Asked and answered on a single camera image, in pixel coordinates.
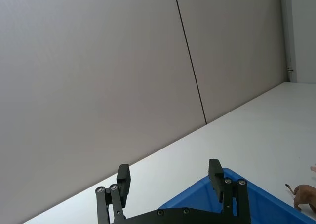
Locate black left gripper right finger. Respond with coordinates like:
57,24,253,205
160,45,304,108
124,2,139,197
208,158,251,224

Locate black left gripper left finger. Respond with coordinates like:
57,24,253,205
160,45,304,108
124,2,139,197
95,163,132,224

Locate blue plastic bin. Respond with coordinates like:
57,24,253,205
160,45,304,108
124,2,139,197
158,167,316,224

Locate brown toy animal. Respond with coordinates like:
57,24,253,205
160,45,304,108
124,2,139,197
284,183,316,214

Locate white door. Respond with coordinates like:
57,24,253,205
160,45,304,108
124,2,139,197
288,0,316,84

